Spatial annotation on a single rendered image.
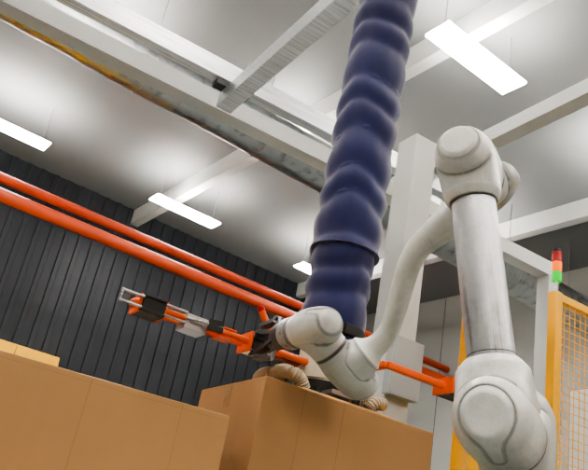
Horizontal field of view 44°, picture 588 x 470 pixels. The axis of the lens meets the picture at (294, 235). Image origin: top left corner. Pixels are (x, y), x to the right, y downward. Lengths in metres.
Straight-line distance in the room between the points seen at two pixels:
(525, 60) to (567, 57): 0.45
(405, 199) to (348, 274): 1.81
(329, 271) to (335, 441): 0.55
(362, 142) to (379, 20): 0.55
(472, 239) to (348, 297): 0.76
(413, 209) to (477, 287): 2.50
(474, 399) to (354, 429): 0.74
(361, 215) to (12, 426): 1.26
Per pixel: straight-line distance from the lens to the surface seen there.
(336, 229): 2.38
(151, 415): 1.81
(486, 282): 1.58
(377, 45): 2.79
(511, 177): 1.88
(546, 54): 8.73
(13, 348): 9.44
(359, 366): 1.91
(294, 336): 1.91
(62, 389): 1.75
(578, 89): 4.39
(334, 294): 2.30
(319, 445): 2.05
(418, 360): 3.77
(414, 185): 4.13
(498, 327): 1.55
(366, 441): 2.14
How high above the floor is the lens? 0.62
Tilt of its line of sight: 24 degrees up
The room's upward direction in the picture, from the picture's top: 11 degrees clockwise
